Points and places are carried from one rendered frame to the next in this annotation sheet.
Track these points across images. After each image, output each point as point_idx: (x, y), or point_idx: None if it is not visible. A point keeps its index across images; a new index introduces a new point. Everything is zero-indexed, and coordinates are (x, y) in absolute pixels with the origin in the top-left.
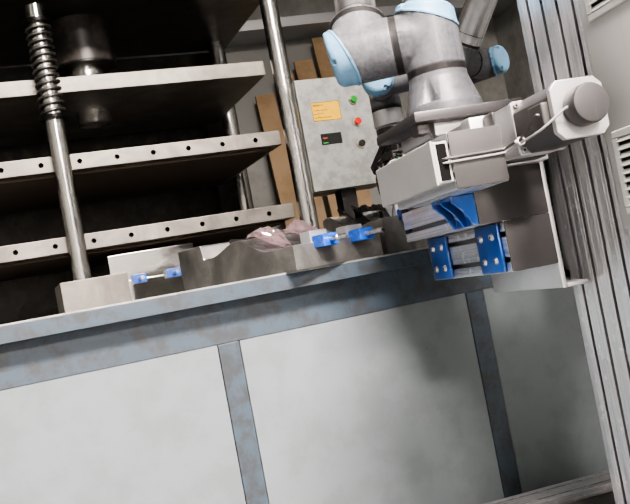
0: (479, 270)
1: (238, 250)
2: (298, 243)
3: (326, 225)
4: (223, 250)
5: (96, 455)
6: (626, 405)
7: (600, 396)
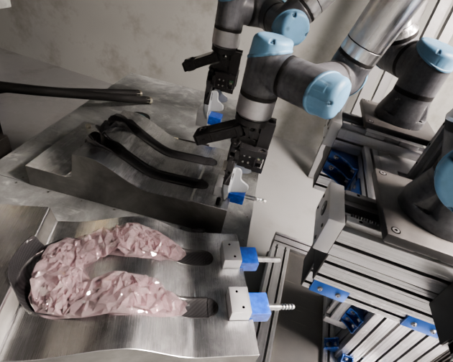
0: (392, 317)
1: (123, 355)
2: (176, 284)
3: (81, 162)
4: (74, 355)
5: None
6: (392, 337)
7: (369, 327)
